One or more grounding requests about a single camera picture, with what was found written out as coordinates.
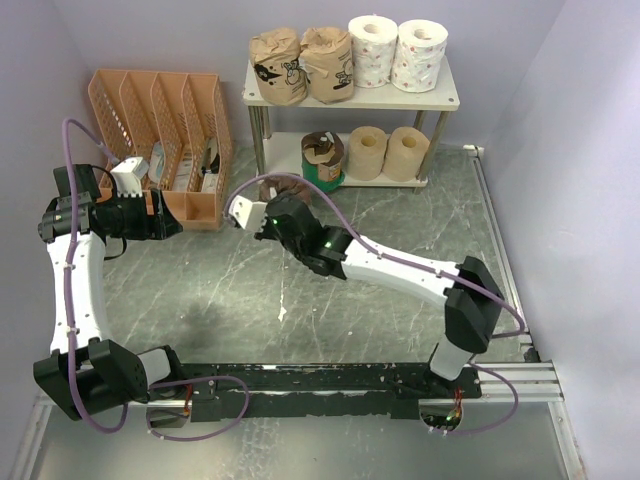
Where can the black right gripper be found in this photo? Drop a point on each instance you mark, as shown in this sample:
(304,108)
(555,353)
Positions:
(265,233)

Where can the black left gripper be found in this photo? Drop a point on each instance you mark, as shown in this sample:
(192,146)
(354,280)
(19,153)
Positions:
(158,226)

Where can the green roll with label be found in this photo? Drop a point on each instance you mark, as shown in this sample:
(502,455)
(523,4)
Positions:
(273,185)

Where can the green brown roll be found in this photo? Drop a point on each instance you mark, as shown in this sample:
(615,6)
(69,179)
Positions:
(322,156)

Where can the tan paper towel roll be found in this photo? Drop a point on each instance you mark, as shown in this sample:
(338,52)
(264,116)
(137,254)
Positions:
(406,149)

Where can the brown paper roll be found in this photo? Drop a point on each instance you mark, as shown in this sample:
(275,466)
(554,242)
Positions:
(274,57)

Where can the brown printed roll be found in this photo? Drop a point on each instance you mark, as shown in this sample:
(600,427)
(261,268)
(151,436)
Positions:
(326,57)

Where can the white dotted paper roll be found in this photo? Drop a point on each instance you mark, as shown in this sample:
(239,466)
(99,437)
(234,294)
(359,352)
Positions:
(373,40)

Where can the white paper towel roll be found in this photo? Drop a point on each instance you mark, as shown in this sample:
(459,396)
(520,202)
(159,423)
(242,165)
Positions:
(420,49)

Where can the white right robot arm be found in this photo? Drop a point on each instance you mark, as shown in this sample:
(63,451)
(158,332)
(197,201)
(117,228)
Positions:
(466,291)

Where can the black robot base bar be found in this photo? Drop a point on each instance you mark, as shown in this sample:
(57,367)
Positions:
(394,389)

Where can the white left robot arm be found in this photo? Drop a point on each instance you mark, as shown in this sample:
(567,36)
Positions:
(85,364)

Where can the white two-tier shelf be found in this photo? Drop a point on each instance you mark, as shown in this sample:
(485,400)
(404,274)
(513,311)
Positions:
(279,151)

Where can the papers in organizer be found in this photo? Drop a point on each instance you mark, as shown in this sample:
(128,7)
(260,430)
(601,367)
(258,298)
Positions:
(207,171)

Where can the orange plastic file organizer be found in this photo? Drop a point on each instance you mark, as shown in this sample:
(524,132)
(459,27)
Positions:
(135,109)

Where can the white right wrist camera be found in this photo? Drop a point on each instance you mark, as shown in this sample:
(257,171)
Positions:
(247,214)

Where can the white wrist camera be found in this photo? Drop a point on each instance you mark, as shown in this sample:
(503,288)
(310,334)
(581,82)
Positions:
(247,214)
(129,175)

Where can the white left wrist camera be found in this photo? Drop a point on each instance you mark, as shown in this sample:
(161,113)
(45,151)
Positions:
(129,175)

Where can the aluminium frame rail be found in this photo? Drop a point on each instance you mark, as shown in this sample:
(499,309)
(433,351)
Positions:
(223,297)

